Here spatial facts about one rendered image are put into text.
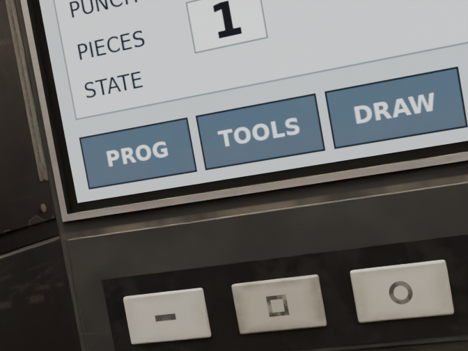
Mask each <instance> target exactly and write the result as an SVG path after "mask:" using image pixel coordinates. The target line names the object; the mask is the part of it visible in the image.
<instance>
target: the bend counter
mask: <svg viewBox="0 0 468 351"><path fill-rule="evenodd" d="M185 3H186V7H187V14H188V19H189V26H190V30H191V35H192V42H193V46H194V53H195V54H197V53H201V52H206V51H210V50H214V49H220V48H224V47H230V46H233V45H239V44H243V43H246V42H253V41H257V40H262V39H266V38H268V34H267V27H266V23H265V16H264V11H263V4H262V0H193V1H188V2H185Z"/></svg>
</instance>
